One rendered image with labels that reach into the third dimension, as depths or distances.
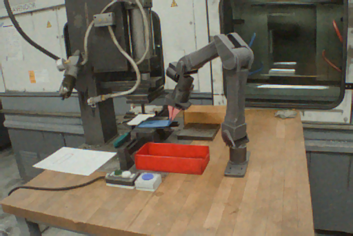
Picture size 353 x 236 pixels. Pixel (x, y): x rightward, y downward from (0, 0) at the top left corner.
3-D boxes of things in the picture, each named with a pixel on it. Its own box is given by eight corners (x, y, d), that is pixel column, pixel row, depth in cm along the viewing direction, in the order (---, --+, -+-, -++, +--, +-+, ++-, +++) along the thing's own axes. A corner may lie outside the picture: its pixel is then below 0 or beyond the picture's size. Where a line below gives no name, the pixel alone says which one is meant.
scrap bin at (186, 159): (201, 174, 107) (200, 159, 105) (136, 169, 115) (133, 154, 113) (209, 159, 118) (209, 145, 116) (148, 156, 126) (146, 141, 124)
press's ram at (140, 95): (152, 111, 123) (143, 34, 114) (96, 110, 131) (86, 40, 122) (167, 99, 139) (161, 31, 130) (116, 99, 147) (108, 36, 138)
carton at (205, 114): (234, 128, 150) (234, 112, 147) (184, 127, 158) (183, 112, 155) (238, 119, 161) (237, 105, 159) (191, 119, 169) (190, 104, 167)
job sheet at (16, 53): (5, 61, 246) (-2, 22, 235) (6, 61, 247) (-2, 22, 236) (24, 59, 236) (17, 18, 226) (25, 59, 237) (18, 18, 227)
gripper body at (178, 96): (168, 96, 132) (174, 80, 129) (190, 106, 131) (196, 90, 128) (163, 100, 126) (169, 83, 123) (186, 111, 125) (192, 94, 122)
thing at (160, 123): (171, 125, 129) (169, 119, 128) (137, 127, 134) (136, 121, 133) (176, 120, 135) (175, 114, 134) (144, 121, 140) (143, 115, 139)
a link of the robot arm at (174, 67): (160, 79, 129) (164, 52, 123) (177, 74, 134) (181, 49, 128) (178, 92, 122) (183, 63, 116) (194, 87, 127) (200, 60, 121)
